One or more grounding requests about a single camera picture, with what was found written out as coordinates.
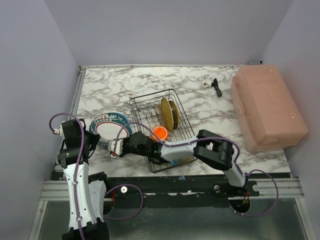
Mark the orange mug black handle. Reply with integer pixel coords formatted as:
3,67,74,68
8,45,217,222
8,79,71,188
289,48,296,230
150,126,169,142

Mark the teal rimmed large plate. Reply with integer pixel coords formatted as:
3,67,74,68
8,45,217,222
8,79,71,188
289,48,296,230
89,112,129,150

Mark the yellow woven bamboo plate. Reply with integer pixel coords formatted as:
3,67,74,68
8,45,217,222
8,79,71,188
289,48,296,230
161,97,174,132

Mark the beige ceramic bowl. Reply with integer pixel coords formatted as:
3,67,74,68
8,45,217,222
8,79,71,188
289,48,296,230
178,156,196,164

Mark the yellow patterned plate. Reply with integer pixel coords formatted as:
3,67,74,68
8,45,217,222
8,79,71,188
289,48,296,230
169,100,180,130

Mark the blue butterfly mug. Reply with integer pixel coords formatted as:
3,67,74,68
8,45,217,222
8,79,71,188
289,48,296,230
169,159,179,166

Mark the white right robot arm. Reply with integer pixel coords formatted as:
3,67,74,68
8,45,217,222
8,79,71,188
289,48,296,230
110,129,246,188

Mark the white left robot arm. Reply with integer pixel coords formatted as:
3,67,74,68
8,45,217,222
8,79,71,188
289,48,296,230
55,119,110,240

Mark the black and white pipe fitting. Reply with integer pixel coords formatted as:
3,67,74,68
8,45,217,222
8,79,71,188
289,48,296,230
202,78,223,98

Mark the pink plastic storage box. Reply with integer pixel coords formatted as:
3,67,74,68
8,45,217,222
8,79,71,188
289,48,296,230
230,64,308,153

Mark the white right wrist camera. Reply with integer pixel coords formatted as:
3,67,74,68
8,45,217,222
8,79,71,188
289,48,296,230
107,139,124,158

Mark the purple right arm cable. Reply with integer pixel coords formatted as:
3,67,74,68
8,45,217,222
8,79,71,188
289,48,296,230
115,121,247,176

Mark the dark wire dish rack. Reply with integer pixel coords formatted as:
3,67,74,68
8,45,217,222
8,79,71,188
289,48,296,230
129,88,198,174

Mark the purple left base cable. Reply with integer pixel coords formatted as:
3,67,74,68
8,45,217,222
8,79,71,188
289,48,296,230
102,183,145,221

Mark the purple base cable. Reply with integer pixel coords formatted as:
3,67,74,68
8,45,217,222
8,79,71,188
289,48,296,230
102,183,145,221
228,169,281,218

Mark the aluminium side rail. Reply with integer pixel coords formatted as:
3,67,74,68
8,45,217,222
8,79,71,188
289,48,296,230
55,69,86,171

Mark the black front table rail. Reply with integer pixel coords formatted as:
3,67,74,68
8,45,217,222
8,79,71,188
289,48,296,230
51,172,261,208

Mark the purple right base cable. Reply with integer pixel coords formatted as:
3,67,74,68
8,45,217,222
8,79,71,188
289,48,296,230
228,169,281,218

